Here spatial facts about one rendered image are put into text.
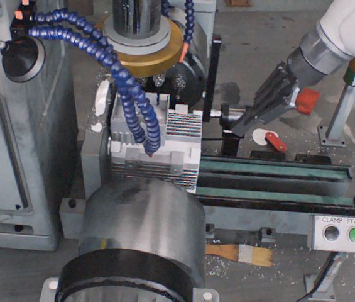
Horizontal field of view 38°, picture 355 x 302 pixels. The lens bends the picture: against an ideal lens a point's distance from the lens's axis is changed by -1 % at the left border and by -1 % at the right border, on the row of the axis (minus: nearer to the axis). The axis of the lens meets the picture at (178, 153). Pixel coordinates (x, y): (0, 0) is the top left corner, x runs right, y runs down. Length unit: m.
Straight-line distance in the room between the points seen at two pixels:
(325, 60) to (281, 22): 1.18
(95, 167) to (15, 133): 0.18
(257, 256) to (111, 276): 0.74
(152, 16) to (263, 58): 0.99
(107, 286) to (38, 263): 0.69
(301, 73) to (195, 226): 0.34
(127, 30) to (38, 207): 0.45
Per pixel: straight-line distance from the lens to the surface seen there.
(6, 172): 1.09
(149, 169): 1.15
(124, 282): 0.64
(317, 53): 0.94
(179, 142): 1.15
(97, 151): 1.05
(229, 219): 1.33
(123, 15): 0.95
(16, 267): 1.32
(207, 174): 1.34
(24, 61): 0.74
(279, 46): 1.98
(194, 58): 1.31
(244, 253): 1.32
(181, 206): 0.96
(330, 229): 1.08
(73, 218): 1.26
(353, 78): 1.49
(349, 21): 0.90
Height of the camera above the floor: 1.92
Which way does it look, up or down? 48 degrees down
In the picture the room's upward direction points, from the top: 5 degrees clockwise
